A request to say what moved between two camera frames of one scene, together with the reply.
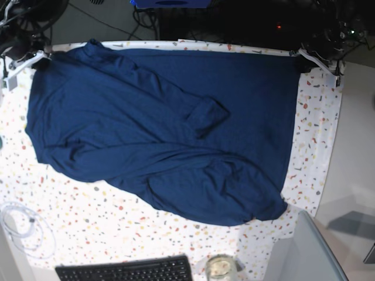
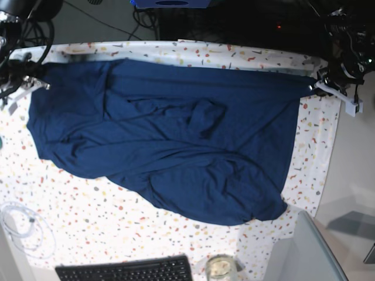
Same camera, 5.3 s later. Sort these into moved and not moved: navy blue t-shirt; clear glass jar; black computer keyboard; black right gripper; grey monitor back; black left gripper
Moved: black left gripper; navy blue t-shirt; black right gripper
Not moved: grey monitor back; clear glass jar; black computer keyboard
